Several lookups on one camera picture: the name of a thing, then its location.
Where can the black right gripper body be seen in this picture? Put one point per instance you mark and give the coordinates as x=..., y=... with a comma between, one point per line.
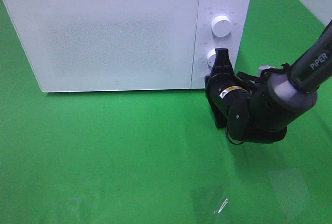
x=230, y=89

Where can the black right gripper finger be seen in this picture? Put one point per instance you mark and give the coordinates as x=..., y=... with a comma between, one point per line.
x=219, y=109
x=222, y=66

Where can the white timer knob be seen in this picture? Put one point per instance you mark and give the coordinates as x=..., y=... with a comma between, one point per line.
x=211, y=56

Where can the white microwave door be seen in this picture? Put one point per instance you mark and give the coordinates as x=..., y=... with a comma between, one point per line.
x=106, y=45

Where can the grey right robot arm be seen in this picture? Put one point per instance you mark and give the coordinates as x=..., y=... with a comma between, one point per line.
x=258, y=109

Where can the white power knob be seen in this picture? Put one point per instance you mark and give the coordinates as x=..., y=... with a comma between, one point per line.
x=221, y=25

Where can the clear tape patch centre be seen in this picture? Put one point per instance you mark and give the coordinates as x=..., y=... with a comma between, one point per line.
x=210, y=204

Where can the clear tape patch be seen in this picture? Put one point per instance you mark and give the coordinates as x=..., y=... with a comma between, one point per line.
x=210, y=204
x=291, y=191

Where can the clear tape patch right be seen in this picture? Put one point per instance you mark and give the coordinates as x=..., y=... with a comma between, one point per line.
x=291, y=191

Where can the white microwave oven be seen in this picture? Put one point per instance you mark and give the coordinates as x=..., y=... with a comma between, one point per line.
x=205, y=40

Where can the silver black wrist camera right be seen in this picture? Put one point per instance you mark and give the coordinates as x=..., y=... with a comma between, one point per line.
x=262, y=69

